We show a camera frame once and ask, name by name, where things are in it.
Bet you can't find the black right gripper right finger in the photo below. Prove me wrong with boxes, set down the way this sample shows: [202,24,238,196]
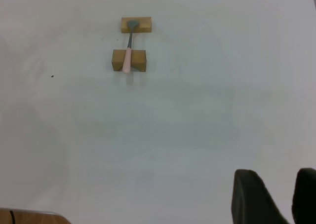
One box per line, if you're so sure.
[292,168,316,224]

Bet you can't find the flat wooden block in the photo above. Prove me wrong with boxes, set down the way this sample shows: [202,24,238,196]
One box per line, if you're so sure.
[121,17,152,34]

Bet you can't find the brown wooden board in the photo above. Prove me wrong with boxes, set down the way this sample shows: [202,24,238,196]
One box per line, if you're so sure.
[0,208,72,224]

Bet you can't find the pink handled metal spoon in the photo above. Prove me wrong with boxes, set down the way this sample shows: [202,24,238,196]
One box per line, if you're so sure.
[122,20,140,74]

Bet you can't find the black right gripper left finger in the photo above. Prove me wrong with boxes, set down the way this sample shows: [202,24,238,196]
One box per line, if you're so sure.
[231,169,291,224]

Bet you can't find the arched wooden block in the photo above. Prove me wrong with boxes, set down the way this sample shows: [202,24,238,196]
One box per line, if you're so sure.
[111,49,147,73]

